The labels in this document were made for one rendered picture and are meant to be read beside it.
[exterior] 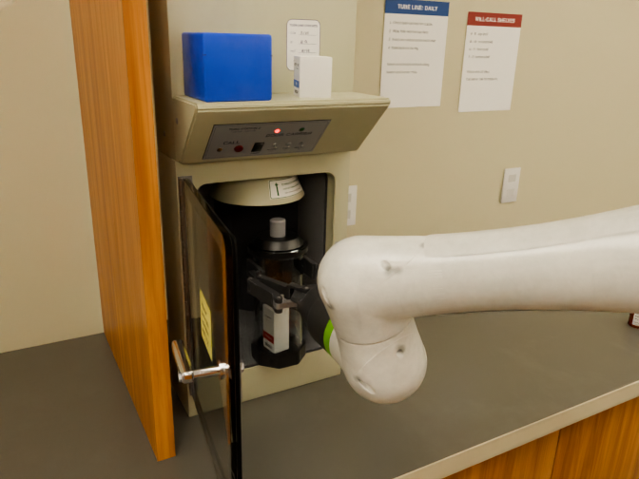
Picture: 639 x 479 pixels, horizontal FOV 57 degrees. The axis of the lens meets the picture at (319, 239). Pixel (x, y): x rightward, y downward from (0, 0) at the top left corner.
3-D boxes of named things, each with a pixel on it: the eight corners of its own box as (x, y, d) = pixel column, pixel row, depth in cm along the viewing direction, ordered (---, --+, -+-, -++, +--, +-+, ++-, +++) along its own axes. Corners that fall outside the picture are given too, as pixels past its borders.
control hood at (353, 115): (174, 162, 90) (170, 95, 87) (351, 148, 105) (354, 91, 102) (197, 177, 81) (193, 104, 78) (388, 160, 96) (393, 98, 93)
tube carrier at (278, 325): (242, 343, 113) (239, 238, 106) (292, 332, 118) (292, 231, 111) (262, 369, 104) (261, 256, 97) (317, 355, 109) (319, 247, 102)
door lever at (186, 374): (209, 347, 81) (208, 331, 80) (223, 383, 73) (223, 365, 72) (169, 354, 79) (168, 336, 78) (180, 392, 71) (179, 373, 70)
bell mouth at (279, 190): (197, 187, 113) (196, 159, 111) (280, 179, 121) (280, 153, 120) (229, 211, 99) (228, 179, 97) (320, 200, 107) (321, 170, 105)
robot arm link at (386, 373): (381, 436, 73) (451, 392, 76) (358, 361, 67) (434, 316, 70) (329, 378, 85) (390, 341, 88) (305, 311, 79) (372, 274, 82)
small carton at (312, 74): (293, 94, 94) (294, 55, 92) (323, 94, 95) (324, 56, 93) (299, 97, 89) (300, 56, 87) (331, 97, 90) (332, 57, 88)
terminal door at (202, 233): (197, 396, 103) (186, 176, 90) (239, 525, 77) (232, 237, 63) (192, 397, 103) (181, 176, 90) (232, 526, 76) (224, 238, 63)
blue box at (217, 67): (183, 95, 87) (181, 31, 84) (245, 94, 92) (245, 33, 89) (205, 103, 79) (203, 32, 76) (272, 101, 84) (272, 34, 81)
